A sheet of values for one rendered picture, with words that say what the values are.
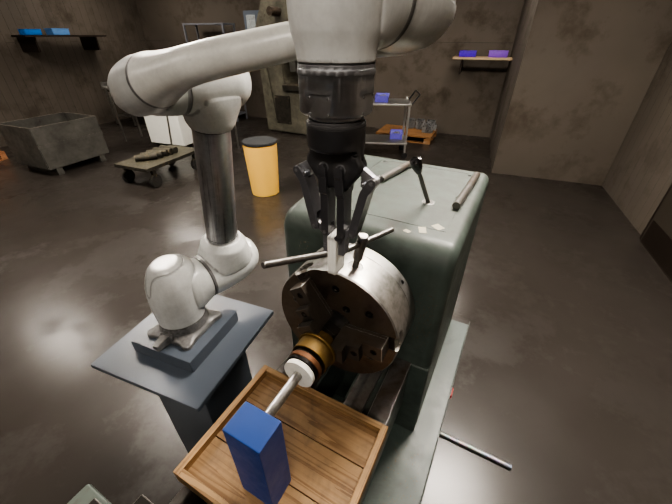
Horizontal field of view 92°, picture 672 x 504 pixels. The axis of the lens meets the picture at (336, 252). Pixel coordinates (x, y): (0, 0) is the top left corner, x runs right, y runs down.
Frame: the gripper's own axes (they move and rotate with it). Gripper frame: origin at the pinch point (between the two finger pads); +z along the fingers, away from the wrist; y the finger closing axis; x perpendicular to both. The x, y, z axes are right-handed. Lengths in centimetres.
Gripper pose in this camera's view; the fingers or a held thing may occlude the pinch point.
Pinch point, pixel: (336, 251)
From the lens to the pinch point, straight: 51.7
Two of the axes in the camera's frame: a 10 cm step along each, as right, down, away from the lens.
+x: 4.7, -4.9, 7.3
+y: 8.8, 2.6, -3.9
